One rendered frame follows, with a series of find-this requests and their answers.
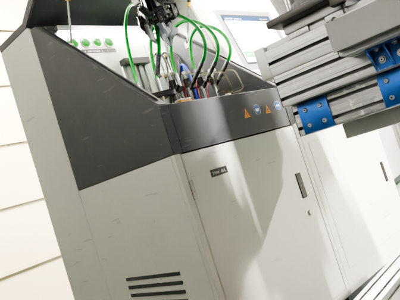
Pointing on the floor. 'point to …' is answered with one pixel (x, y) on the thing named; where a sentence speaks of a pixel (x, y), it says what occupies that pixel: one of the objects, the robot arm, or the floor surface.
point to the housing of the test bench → (53, 167)
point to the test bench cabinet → (161, 234)
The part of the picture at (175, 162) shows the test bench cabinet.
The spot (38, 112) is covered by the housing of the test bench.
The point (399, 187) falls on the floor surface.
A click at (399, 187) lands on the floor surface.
